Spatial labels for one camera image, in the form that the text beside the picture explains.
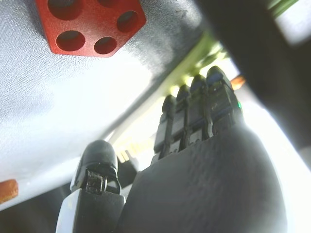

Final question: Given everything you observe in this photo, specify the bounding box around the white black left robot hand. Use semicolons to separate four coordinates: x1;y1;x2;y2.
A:
56;65;292;233

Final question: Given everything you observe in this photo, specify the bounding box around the long white leek stalk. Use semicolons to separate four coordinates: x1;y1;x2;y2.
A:
104;0;311;146

